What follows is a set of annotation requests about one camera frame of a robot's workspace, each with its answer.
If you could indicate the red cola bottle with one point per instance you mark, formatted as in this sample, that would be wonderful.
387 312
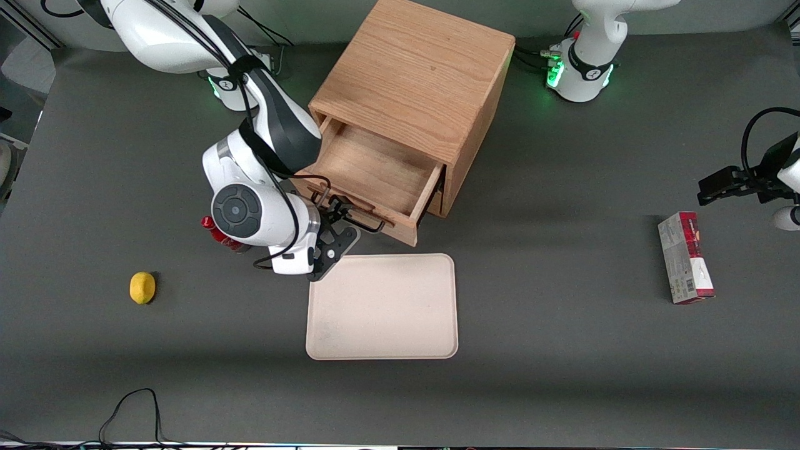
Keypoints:
207 222

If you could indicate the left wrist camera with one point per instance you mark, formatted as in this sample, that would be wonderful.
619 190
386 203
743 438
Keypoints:
786 219

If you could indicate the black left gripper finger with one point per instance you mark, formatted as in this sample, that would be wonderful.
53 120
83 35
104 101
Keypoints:
719 190
732 174

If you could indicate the beige plastic tray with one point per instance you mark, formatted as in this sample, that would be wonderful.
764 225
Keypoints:
381 306

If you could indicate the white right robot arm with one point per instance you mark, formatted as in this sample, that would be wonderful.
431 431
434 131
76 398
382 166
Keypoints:
250 212

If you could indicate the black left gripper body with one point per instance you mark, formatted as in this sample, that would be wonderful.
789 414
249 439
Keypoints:
767 175

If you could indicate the yellow lemon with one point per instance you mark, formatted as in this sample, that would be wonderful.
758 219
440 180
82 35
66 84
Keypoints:
142 288

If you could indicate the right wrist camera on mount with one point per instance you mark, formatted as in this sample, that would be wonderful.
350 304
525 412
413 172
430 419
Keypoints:
334 256

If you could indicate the grey and red carton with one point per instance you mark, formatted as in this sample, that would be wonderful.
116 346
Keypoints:
684 262

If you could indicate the aluminium frame rail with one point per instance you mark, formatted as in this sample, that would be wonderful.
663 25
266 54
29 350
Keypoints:
37 25

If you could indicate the wooden drawer cabinet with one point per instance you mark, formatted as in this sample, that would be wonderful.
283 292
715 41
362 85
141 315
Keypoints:
425 69

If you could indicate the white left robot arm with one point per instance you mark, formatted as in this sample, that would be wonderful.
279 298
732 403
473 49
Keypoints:
587 84

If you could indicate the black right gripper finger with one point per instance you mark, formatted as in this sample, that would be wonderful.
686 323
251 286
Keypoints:
342 207
325 205

